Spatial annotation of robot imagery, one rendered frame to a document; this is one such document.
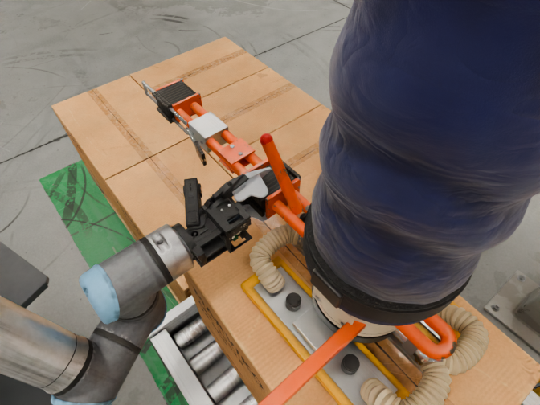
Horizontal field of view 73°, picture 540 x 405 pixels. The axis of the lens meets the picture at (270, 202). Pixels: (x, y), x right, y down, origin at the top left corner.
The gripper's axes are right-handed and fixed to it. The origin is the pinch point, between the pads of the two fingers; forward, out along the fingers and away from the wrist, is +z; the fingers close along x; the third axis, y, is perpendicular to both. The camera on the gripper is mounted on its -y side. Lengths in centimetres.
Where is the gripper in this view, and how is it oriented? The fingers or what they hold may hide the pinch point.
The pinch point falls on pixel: (263, 181)
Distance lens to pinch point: 73.0
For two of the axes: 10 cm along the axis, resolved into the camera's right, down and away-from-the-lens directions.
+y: 6.3, 6.1, -4.8
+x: -0.1, -6.1, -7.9
